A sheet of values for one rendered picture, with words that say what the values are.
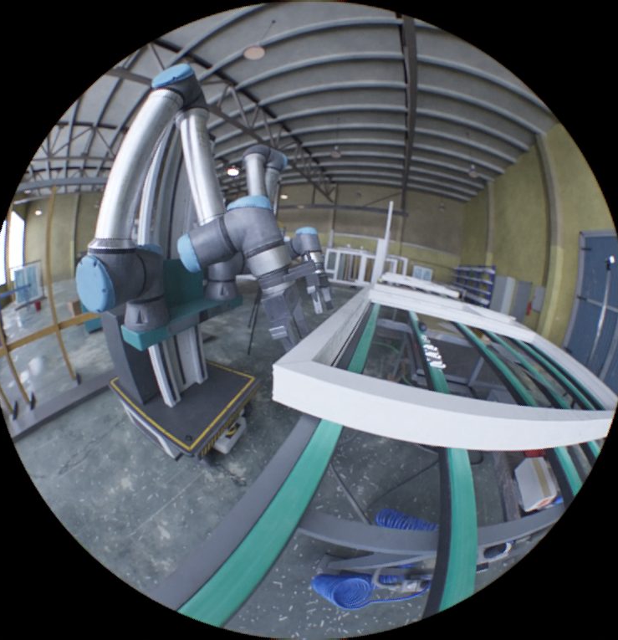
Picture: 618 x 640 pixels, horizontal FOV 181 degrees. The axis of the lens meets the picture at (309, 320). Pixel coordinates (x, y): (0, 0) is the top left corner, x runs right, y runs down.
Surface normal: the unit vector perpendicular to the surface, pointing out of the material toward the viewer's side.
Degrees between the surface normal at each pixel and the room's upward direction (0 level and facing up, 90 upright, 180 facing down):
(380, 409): 90
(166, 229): 90
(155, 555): 0
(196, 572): 0
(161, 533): 0
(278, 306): 97
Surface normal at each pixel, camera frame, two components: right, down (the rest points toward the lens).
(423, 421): -0.39, 0.26
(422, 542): 0.10, -0.94
